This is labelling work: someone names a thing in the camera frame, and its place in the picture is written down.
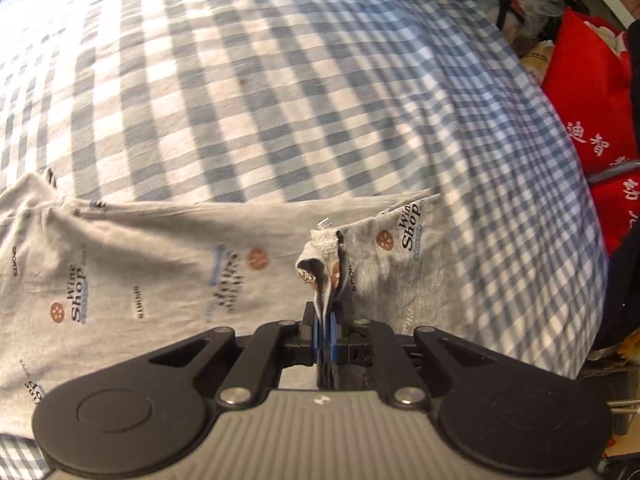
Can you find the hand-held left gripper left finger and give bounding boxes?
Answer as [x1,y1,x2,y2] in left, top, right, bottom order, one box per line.
[114,305,327,409]

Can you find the dark cloth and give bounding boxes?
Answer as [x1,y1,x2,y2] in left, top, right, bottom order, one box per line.
[594,237,640,353]

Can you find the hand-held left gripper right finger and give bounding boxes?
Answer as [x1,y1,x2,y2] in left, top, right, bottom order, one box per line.
[327,309,507,409]

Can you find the red printed bag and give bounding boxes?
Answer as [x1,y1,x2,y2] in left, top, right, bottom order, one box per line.
[541,7,640,175]

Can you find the grey printed pants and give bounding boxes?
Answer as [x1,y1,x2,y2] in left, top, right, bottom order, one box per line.
[0,171,453,442]

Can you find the clear plastic bag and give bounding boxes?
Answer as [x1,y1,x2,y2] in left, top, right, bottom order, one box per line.
[497,0,567,38]

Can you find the blue checked bed sheet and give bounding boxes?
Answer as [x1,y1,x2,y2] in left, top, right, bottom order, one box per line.
[0,0,611,471]

